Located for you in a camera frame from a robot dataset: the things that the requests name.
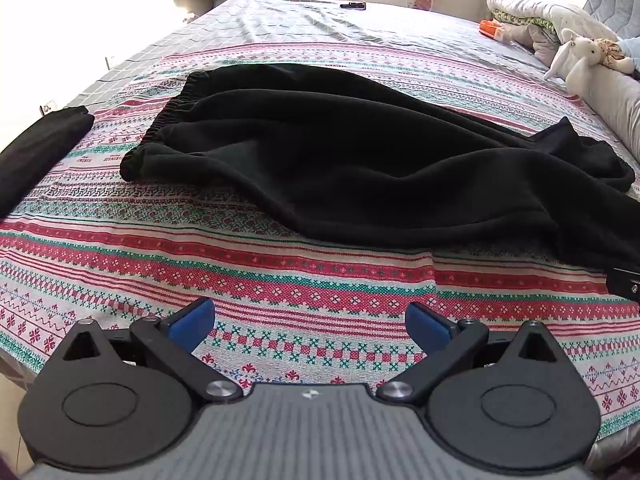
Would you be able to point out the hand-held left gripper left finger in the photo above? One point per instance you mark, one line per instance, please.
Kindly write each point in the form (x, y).
(194, 321)

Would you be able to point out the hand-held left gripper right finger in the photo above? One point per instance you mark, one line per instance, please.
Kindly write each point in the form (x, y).
(424, 324)

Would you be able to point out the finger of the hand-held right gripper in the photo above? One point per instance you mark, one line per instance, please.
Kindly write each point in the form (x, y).
(626, 284)

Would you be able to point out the black pants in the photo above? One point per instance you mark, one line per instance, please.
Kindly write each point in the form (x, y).
(350, 160)

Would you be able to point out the red green patterned bedspread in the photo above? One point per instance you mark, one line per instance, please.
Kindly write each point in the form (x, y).
(150, 260)

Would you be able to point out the long grey bolster pillow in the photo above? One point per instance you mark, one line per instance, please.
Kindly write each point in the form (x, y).
(617, 102)

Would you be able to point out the plush doll in patterned dress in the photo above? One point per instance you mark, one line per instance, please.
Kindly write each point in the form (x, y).
(616, 55)

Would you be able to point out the white plush bunny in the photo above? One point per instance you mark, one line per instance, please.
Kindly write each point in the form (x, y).
(575, 60)

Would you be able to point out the folded black garment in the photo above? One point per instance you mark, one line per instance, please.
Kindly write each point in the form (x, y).
(40, 150)

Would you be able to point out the grey crumpled cloth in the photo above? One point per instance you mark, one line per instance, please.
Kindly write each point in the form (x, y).
(539, 42)

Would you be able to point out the grey quilted pillow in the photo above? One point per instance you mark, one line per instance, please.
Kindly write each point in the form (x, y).
(614, 5)

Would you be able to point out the orange white toy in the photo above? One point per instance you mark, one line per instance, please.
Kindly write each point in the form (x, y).
(492, 29)

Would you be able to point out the white folded quilt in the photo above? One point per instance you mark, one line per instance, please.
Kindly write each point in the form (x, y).
(545, 7)

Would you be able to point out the grey checked bed sheet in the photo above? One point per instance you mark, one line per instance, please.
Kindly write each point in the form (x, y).
(310, 25)

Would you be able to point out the black remote control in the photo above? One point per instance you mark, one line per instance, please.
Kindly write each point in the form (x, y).
(353, 5)

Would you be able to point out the wall socket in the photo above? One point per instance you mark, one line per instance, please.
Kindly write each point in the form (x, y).
(109, 61)
(47, 107)

